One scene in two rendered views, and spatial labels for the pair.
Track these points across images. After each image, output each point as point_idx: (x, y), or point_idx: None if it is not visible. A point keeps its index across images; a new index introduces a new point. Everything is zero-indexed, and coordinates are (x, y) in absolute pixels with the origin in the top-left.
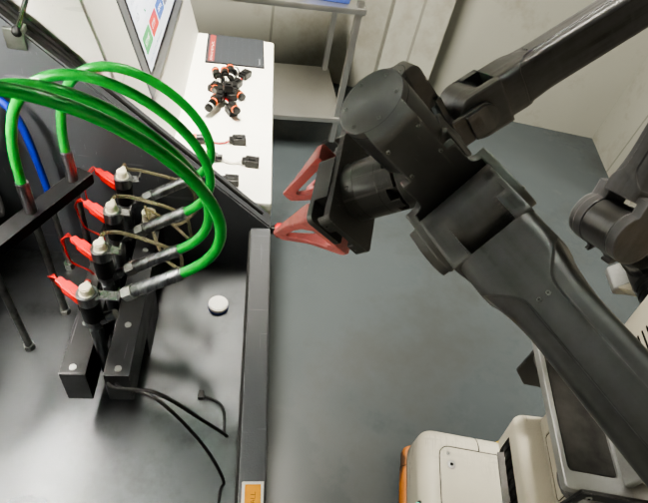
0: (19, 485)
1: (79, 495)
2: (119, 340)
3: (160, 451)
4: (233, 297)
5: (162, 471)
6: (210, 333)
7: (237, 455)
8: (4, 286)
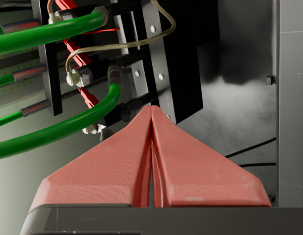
0: (177, 125)
1: (205, 138)
2: (161, 92)
3: (244, 123)
4: None
5: (248, 137)
6: (272, 2)
7: (276, 196)
8: None
